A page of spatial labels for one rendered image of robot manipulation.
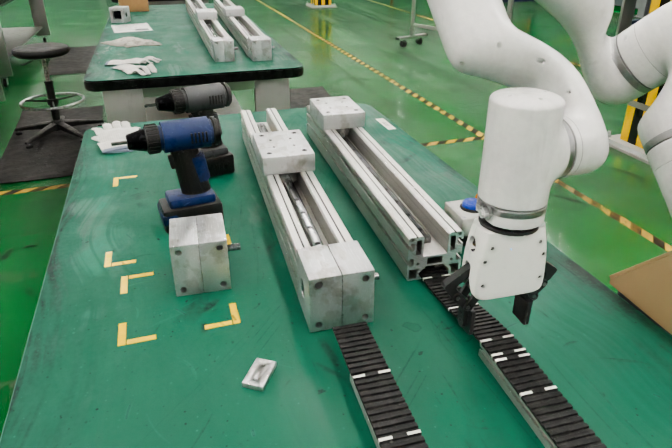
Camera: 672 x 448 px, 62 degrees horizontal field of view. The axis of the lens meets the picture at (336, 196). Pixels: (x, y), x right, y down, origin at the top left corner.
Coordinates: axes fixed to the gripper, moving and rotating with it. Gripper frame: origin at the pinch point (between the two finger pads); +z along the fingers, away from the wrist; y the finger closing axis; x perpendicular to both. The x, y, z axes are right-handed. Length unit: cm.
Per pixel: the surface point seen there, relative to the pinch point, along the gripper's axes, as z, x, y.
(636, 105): 55, 235, 241
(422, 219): 0.7, 30.6, 2.2
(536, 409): 2.9, -13.9, -1.8
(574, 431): 2.8, -17.9, 0.5
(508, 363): 2.5, -6.4, -1.2
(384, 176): 1, 52, 2
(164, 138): -14, 48, -43
